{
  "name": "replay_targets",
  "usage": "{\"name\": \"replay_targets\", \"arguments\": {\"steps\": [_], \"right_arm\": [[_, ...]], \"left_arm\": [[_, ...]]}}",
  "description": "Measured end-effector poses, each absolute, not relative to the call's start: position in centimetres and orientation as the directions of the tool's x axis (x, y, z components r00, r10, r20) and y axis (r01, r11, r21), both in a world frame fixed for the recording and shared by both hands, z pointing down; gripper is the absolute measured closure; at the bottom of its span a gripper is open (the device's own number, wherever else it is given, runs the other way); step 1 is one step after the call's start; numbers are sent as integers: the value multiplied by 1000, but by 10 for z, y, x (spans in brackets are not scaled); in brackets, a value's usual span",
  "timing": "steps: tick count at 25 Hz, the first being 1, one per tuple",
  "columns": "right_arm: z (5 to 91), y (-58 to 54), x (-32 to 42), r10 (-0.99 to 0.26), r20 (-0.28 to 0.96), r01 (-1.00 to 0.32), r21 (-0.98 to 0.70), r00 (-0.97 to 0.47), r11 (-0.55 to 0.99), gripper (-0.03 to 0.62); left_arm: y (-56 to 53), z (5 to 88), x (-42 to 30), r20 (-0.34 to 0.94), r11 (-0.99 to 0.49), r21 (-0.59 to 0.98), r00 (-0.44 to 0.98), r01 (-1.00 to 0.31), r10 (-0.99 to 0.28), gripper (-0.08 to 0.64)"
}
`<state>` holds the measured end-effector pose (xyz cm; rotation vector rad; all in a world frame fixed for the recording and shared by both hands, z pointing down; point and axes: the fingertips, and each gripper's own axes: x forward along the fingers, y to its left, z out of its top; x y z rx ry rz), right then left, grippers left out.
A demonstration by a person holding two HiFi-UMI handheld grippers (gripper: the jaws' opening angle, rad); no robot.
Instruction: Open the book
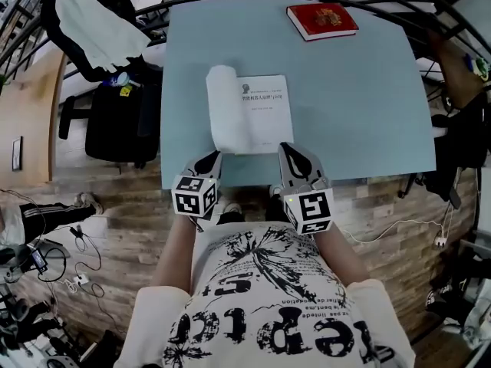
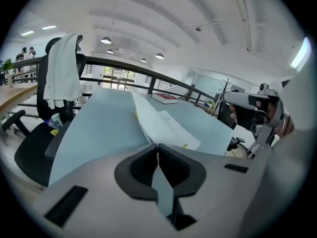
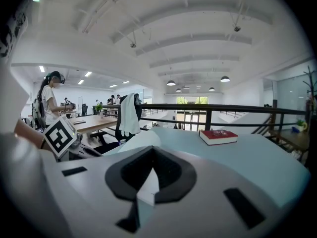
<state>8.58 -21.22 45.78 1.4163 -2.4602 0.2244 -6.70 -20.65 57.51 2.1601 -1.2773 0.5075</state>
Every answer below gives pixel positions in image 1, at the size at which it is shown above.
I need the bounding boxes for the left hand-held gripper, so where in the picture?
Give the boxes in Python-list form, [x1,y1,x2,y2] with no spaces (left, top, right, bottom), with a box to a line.
[170,149,224,221]

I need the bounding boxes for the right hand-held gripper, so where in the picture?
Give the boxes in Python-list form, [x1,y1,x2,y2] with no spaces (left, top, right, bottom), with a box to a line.
[277,141,334,236]

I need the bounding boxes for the white and yellow paperback book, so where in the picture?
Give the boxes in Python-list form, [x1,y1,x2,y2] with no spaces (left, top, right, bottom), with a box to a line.
[205,64,295,156]

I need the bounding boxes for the person's left forearm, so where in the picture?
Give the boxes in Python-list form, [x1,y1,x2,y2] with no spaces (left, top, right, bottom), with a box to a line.
[152,214,197,295]

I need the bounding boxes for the person's right forearm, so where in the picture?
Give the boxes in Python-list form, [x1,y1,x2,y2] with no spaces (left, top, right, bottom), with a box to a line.
[313,222,370,288]

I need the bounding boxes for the red hardcover book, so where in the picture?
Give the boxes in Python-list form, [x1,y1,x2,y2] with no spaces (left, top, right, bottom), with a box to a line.
[285,2,361,42]

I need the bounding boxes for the person's black trousers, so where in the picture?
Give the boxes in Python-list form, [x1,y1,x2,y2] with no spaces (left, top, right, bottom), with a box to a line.
[215,194,293,226]

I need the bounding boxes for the black office chair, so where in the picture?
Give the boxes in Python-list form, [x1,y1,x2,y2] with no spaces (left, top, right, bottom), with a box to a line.
[39,0,164,169]

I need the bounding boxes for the person's white printed shirt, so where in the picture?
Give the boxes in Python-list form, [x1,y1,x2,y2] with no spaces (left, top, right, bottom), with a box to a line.
[117,220,417,368]

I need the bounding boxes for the white cloth on chair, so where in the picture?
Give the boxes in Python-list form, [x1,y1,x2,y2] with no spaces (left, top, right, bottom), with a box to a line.
[54,0,151,73]

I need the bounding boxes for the wooden desk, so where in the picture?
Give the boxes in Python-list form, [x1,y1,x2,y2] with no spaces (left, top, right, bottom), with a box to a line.
[0,50,68,186]

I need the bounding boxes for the black framed picture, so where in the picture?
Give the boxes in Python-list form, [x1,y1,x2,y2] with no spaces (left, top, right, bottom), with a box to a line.
[11,136,24,173]

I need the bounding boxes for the black power adapter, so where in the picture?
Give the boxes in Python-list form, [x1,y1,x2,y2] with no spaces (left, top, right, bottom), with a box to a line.
[31,248,50,274]

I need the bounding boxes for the white floor cable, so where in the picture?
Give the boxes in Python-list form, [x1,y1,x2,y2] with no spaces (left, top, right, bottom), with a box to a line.
[340,217,448,245]

